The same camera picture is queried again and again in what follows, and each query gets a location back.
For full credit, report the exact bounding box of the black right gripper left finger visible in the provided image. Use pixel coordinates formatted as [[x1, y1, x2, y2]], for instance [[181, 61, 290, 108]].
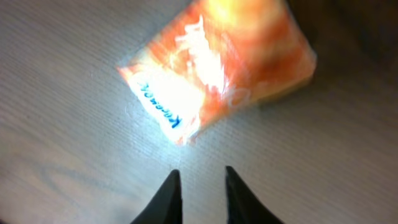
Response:
[[131, 169, 182, 224]]

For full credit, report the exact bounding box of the small orange box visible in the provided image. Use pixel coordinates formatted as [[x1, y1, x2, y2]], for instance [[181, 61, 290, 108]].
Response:
[[118, 0, 317, 144]]

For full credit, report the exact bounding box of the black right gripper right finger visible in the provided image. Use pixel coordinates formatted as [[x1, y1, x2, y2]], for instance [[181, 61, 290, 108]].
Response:
[[225, 166, 284, 224]]

